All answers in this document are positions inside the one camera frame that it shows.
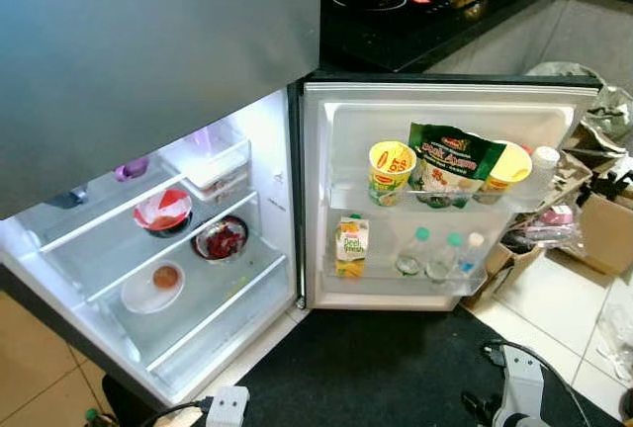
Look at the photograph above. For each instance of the glass fridge shelf white rail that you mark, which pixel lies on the glass fridge shelf white rail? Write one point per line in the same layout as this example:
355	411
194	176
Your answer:
109	254
213	298
99	205

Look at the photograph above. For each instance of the metal bowl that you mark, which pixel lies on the metal bowl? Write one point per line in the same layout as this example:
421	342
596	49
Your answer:
220	220

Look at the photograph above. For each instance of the white round bowl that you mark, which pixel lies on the white round bowl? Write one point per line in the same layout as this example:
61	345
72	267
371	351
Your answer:
143	298

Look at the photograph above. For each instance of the red white bowl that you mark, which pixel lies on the red white bowl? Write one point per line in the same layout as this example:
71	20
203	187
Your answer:
158	212

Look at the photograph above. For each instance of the grey fridge cabinet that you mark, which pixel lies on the grey fridge cabinet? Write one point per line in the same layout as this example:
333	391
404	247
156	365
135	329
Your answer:
272	150

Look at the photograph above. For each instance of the purple cup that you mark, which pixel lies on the purple cup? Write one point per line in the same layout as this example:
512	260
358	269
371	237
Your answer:
132	168

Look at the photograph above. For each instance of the empty clear plastic bag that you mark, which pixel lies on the empty clear plastic bag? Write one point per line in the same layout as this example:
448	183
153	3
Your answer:
615	343

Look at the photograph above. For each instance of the orange juice carton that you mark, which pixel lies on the orange juice carton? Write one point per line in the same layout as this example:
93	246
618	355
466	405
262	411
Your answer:
352	244

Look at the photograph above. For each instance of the yellow cup noodles red logo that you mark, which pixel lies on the yellow cup noodles red logo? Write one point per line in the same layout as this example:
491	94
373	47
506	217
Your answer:
391	170

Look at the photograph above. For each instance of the green-capped clear water bottle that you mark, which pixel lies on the green-capped clear water bottle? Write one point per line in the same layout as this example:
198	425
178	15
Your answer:
445	264
413	259

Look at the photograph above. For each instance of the brown egg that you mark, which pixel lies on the brown egg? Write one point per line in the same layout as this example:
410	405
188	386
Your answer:
166	277

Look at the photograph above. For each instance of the dark blue floor carpet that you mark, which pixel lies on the dark blue floor carpet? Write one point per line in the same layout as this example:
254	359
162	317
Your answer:
376	368

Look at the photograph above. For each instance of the grey fridge main door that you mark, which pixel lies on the grey fridge main door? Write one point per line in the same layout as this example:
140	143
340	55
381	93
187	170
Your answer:
346	121

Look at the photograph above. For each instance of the green instant noodle pack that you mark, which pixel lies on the green instant noodle pack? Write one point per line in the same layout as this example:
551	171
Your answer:
450	155

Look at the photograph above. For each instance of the white-capped bottle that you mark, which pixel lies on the white-capped bottle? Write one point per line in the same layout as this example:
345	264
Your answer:
544	158

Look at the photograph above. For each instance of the clear plastic bag pink contents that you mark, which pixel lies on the clear plastic bag pink contents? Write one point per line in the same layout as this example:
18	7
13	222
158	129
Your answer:
544	229

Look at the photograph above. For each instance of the red food pieces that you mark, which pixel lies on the red food pieces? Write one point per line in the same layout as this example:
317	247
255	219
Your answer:
224	242

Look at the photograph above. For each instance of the grey green crumpled bag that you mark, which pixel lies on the grey green crumpled bag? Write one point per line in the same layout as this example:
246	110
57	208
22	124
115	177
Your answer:
603	111

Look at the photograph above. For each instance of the clear fridge door shelf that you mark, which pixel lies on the clear fridge door shelf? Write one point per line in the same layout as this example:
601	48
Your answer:
386	287
356	198

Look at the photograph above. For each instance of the black kitchen countertop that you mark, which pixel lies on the black kitchen countertop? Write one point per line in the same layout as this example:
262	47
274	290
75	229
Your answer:
415	42

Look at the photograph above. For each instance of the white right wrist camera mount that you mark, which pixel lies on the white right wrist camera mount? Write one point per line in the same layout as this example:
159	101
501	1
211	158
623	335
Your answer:
524	387

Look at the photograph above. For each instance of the cup noodles plain yellow lid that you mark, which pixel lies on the cup noodles plain yellow lid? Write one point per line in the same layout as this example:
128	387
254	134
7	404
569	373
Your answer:
512	165

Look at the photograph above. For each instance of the grey fridge freezer door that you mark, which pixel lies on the grey fridge freezer door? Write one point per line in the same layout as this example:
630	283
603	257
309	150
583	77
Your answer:
148	51

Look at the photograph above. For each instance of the small brown cardboard box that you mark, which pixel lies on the small brown cardboard box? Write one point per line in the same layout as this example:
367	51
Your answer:
495	274

